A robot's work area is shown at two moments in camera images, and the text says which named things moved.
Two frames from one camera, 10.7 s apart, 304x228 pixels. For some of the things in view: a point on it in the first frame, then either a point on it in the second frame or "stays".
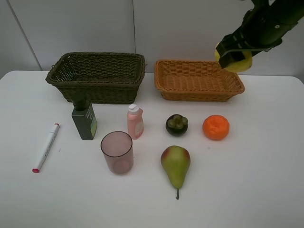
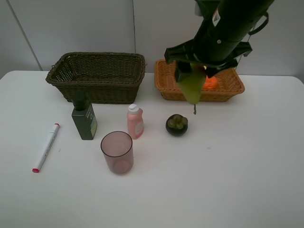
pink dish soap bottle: x=135 y=121 stays
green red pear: x=175 y=161 -> x=192 y=83
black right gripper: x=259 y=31 -> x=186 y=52
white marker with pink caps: x=46 y=149 stays
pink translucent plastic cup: x=117 y=147 stays
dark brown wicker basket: x=104 y=78 stays
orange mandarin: x=216 y=127 -> x=211 y=83
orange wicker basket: x=196 y=80 stays
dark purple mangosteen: x=176 y=125 stays
